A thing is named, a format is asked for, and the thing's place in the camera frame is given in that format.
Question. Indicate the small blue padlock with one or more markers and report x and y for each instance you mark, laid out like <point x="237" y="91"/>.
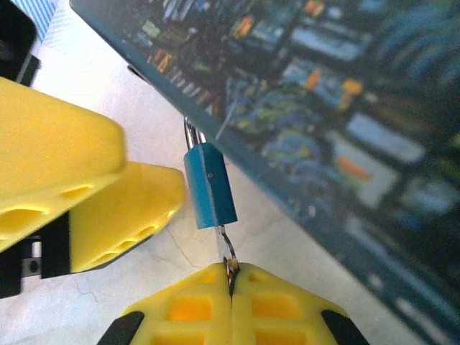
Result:
<point x="210" y="187"/>

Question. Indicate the blue printed tin box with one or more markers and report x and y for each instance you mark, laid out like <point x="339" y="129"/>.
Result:
<point x="323" y="108"/>

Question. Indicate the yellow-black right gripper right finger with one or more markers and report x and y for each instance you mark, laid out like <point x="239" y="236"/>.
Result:
<point x="276" y="309"/>

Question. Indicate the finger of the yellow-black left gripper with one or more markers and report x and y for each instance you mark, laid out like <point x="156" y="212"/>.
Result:
<point x="143" y="201"/>
<point x="54" y="151"/>

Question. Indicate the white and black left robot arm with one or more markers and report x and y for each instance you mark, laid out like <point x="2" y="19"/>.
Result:
<point x="14" y="36"/>

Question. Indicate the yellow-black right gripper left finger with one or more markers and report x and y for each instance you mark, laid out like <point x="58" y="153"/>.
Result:
<point x="187" y="309"/>

